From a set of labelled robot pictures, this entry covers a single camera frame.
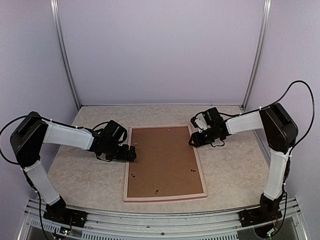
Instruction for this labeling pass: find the wooden picture frame pink edge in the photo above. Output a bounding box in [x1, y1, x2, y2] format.
[122, 124, 209, 204]

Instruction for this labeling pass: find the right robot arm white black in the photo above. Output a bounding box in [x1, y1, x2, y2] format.
[188, 103, 298, 222]

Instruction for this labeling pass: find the brown cardboard backing board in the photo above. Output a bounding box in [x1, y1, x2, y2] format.
[126, 126, 205, 198]

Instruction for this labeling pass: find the right aluminium corner post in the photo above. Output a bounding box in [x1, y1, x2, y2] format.
[241, 0, 272, 111]

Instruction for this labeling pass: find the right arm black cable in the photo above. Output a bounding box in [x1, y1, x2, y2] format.
[219, 80, 315, 156]

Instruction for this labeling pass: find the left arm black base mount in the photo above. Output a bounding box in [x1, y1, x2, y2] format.
[43, 205, 88, 228]

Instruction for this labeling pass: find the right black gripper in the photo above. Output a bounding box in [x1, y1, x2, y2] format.
[189, 126, 221, 148]

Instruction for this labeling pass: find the front aluminium rail base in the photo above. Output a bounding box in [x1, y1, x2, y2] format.
[17, 197, 308, 240]

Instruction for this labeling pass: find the aluminium corner post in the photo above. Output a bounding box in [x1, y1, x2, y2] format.
[241, 0, 272, 111]
[50, 0, 82, 111]

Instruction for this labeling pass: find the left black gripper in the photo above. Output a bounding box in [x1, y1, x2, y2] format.
[105, 141, 137, 162]

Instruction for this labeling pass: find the left aluminium corner post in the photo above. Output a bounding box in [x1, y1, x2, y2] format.
[50, 0, 82, 111]

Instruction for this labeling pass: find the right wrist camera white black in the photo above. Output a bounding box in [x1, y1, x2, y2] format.
[190, 107, 224, 133]

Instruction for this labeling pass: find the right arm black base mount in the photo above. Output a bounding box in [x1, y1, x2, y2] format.
[238, 207, 283, 227]

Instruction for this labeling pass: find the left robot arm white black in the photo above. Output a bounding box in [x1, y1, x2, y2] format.
[9, 111, 137, 223]

